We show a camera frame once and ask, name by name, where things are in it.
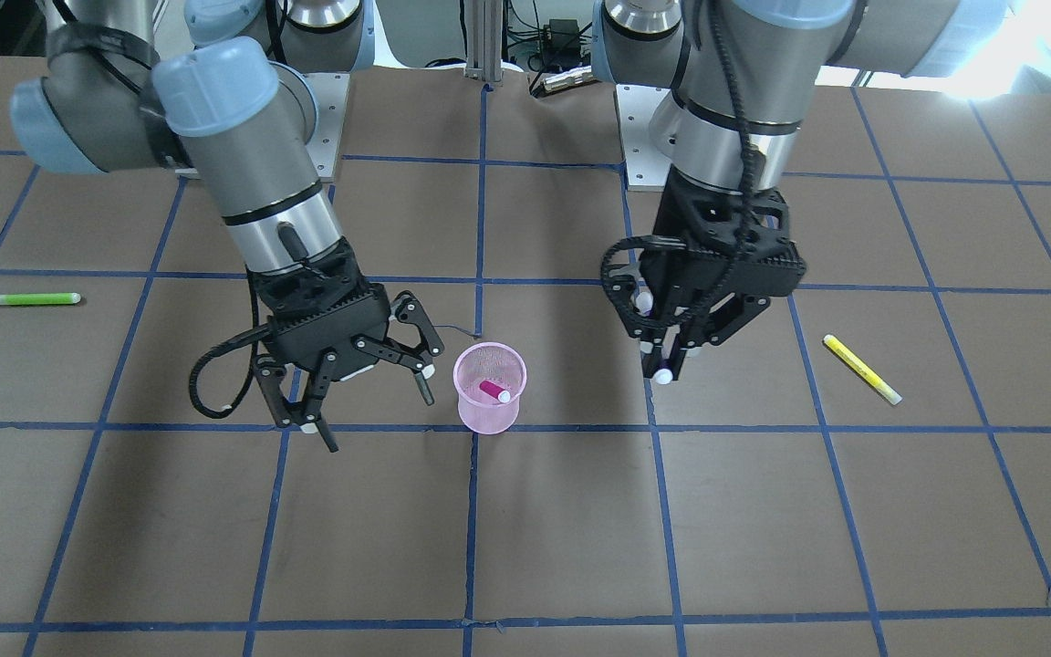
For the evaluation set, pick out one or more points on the pink pen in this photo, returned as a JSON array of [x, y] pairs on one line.
[[495, 391]]

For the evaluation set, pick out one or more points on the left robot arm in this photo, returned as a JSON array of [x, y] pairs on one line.
[[740, 77]]

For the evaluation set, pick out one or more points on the pink mesh cup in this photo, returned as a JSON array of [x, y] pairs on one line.
[[493, 361]]

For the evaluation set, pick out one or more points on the brown paper table mat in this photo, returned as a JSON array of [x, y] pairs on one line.
[[768, 502]]

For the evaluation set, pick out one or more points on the green highlighter pen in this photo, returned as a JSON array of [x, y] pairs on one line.
[[39, 300]]

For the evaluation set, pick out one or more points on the yellow highlighter pen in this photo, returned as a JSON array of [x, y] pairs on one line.
[[862, 369]]

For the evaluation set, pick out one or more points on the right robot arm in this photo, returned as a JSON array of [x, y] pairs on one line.
[[97, 111]]

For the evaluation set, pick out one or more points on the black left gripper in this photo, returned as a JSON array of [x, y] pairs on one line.
[[671, 228]]

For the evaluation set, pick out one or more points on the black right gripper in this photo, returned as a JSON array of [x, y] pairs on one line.
[[369, 349]]

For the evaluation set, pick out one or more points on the purple pen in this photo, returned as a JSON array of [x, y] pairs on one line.
[[662, 375]]

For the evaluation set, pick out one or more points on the aluminium frame post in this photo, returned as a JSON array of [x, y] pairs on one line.
[[484, 40]]

